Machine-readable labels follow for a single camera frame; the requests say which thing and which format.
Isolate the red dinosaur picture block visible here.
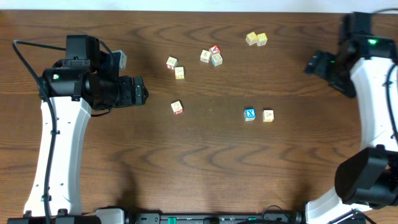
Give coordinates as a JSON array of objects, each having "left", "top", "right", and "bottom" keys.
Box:
[{"left": 171, "top": 101, "right": 183, "bottom": 115}]

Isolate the yellow picture block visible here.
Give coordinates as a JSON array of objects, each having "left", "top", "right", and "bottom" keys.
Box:
[{"left": 262, "top": 110, "right": 274, "bottom": 123}]

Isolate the blue letter X block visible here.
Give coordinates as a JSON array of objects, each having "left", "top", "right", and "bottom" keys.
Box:
[{"left": 244, "top": 108, "right": 256, "bottom": 121}]

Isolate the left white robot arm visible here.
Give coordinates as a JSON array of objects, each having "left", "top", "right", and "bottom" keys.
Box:
[{"left": 24, "top": 35, "right": 149, "bottom": 218}]

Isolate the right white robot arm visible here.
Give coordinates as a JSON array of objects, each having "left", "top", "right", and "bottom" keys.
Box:
[{"left": 297, "top": 12, "right": 397, "bottom": 223}]

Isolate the red number 3 block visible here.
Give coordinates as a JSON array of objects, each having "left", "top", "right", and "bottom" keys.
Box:
[{"left": 166, "top": 57, "right": 178, "bottom": 70}]

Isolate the yellow letter G block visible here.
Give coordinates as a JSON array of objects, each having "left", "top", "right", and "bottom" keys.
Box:
[{"left": 174, "top": 67, "right": 185, "bottom": 80}]

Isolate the yellow block right of pair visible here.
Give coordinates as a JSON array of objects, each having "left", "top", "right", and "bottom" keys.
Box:
[{"left": 256, "top": 32, "right": 268, "bottom": 47}]

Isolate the yellow block of pair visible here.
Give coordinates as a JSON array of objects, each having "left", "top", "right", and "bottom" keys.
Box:
[
  {"left": 246, "top": 32, "right": 257, "bottom": 45},
  {"left": 256, "top": 32, "right": 268, "bottom": 47}
]

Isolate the yellow block left of pair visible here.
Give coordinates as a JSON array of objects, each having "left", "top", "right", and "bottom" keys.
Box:
[{"left": 246, "top": 32, "right": 257, "bottom": 45}]

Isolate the plain insect picture block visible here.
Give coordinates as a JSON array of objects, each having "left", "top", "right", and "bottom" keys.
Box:
[{"left": 200, "top": 50, "right": 211, "bottom": 63}]

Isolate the blue letter H block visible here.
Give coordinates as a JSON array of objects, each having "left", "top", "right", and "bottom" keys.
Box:
[{"left": 211, "top": 53, "right": 223, "bottom": 67}]

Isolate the red letter A block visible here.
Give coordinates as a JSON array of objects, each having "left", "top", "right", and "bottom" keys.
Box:
[{"left": 209, "top": 45, "right": 221, "bottom": 54}]

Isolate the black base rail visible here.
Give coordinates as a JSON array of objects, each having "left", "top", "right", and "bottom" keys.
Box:
[{"left": 6, "top": 205, "right": 368, "bottom": 224}]

